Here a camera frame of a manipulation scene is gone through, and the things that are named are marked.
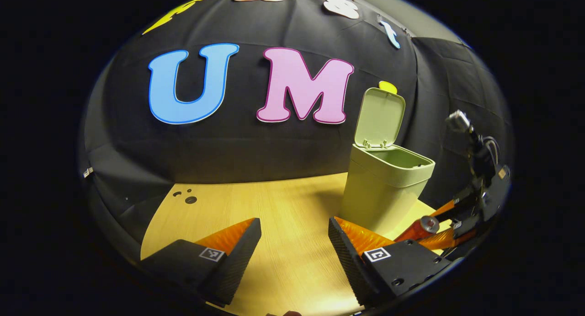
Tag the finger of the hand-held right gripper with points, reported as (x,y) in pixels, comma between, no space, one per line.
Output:
(461,198)
(450,239)

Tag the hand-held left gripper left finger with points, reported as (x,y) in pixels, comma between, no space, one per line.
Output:
(240,261)

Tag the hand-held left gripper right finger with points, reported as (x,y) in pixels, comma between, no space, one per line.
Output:
(347,261)

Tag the pale green desktop garbage bin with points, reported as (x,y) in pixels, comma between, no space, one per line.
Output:
(379,192)

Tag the wooden desktop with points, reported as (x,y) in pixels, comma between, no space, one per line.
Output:
(283,206)

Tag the black backdrop cloth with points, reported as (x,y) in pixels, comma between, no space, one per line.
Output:
(247,147)

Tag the white cloth clip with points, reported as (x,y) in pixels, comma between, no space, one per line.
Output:
(88,172)

